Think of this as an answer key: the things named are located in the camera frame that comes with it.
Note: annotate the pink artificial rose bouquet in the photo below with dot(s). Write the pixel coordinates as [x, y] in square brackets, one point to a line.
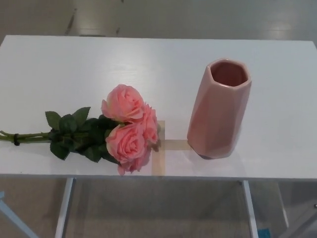
[123, 99]

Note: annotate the pink faceted ceramic vase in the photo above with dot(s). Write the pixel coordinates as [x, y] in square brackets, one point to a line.
[218, 119]

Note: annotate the beige masking tape strip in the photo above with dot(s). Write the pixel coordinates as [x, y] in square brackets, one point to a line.
[175, 145]
[159, 161]

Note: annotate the white metal table leg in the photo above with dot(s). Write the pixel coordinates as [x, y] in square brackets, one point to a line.
[283, 208]
[64, 210]
[250, 213]

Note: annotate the black band on stems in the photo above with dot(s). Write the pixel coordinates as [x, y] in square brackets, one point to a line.
[16, 139]

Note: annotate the blue floor tape patch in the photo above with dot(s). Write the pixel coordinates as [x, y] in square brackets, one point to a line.
[262, 229]

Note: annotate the pale blue diagonal frame bar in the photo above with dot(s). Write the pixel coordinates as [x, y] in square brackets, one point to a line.
[15, 218]

